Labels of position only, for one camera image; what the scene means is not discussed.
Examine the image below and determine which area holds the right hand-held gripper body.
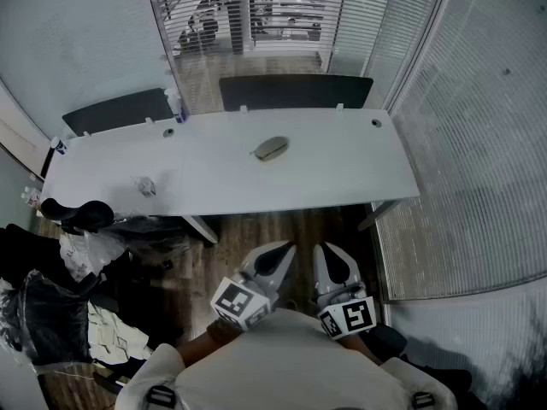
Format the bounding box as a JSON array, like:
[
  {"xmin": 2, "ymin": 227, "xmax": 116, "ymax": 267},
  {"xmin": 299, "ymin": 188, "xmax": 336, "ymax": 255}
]
[{"xmin": 315, "ymin": 280, "xmax": 377, "ymax": 341}]

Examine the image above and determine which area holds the clear plastic bag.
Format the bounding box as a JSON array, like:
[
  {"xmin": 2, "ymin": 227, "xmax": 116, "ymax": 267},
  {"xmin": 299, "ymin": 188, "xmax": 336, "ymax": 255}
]
[{"xmin": 59, "ymin": 231, "xmax": 129, "ymax": 284}]

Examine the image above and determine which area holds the grey desk leg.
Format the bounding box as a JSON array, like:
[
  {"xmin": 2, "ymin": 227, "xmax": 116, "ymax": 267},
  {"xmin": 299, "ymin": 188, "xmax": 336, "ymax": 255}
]
[
  {"xmin": 182, "ymin": 214, "xmax": 221, "ymax": 248},
  {"xmin": 357, "ymin": 200, "xmax": 403, "ymax": 232}
]

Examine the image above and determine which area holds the black office chair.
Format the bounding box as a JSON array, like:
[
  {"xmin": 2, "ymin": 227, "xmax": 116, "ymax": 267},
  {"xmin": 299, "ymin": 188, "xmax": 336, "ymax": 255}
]
[{"xmin": 40, "ymin": 198, "xmax": 191, "ymax": 271}]

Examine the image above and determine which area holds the white bottle with blue label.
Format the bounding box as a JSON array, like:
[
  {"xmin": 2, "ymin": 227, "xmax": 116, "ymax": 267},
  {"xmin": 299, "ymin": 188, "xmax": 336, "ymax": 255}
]
[{"xmin": 164, "ymin": 87, "xmax": 187, "ymax": 124}]

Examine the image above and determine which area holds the person's white shirt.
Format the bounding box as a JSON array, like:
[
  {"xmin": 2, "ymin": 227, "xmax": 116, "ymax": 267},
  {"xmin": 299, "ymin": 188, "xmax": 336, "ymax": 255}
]
[{"xmin": 114, "ymin": 307, "xmax": 459, "ymax": 410}]

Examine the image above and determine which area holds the brown bead bracelet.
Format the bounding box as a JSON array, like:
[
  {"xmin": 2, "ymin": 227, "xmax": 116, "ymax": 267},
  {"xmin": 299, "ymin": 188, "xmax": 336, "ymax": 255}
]
[{"xmin": 206, "ymin": 317, "xmax": 244, "ymax": 346}]

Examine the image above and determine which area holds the grey oval object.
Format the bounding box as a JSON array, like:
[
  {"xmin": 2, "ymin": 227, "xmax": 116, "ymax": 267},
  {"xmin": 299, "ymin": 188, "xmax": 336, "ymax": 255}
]
[{"xmin": 250, "ymin": 135, "xmax": 292, "ymax": 163}]

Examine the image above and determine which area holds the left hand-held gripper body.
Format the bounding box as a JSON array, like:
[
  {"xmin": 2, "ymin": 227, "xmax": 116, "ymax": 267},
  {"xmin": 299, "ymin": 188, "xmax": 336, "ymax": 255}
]
[{"xmin": 209, "ymin": 266, "xmax": 281, "ymax": 332}]

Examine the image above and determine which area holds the black garbage bag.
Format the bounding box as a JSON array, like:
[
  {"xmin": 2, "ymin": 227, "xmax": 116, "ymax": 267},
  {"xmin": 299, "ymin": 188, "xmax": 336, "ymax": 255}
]
[{"xmin": 0, "ymin": 269, "xmax": 93, "ymax": 366}]

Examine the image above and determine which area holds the crumpled plastic wrapper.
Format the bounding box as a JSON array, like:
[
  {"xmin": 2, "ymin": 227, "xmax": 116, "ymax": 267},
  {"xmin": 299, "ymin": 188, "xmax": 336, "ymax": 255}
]
[{"xmin": 132, "ymin": 176, "xmax": 157, "ymax": 198}]

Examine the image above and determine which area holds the white clothing pile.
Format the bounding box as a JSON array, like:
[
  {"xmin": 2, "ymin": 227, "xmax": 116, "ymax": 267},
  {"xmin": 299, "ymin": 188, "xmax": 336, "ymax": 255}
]
[{"xmin": 87, "ymin": 301, "xmax": 154, "ymax": 365}]

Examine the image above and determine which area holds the person's right forearm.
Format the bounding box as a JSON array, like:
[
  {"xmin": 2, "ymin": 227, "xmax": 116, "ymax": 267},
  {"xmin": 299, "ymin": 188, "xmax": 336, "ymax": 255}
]
[{"xmin": 339, "ymin": 331, "xmax": 384, "ymax": 366}]

